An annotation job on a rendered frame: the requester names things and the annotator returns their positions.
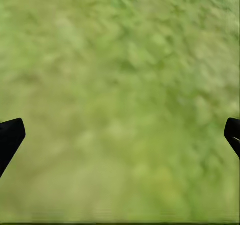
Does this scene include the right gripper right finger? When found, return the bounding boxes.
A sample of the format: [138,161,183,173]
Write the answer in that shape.
[224,117,240,158]

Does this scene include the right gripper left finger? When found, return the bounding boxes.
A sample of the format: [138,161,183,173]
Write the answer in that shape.
[0,118,26,177]

